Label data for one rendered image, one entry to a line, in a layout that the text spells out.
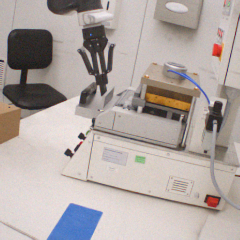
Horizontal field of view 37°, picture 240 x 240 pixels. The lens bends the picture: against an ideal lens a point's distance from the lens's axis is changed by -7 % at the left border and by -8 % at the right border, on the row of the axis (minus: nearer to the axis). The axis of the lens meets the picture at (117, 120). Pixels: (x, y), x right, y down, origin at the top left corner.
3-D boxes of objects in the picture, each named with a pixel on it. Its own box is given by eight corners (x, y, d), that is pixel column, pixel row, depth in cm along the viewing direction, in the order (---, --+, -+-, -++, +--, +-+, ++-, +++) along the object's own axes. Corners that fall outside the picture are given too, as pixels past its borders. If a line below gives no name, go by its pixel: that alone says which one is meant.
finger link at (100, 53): (98, 42, 125) (102, 40, 125) (104, 73, 128) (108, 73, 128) (95, 43, 121) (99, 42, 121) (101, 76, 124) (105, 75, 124)
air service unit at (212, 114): (210, 141, 111) (223, 95, 106) (212, 160, 97) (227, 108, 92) (194, 137, 111) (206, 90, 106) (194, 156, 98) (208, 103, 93)
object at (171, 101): (192, 100, 133) (198, 75, 130) (192, 118, 113) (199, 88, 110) (145, 88, 135) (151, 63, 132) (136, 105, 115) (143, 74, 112)
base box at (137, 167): (216, 170, 146) (229, 130, 141) (221, 219, 111) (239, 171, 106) (87, 139, 153) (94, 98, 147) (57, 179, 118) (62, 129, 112)
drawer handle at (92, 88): (96, 93, 136) (98, 82, 135) (84, 104, 122) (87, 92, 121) (90, 91, 137) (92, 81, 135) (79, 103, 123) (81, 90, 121)
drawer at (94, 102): (171, 118, 138) (175, 98, 135) (166, 139, 117) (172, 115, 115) (91, 99, 141) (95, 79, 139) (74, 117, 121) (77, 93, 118)
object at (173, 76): (210, 102, 136) (217, 69, 131) (214, 129, 107) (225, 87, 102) (145, 86, 139) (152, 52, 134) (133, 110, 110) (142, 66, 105)
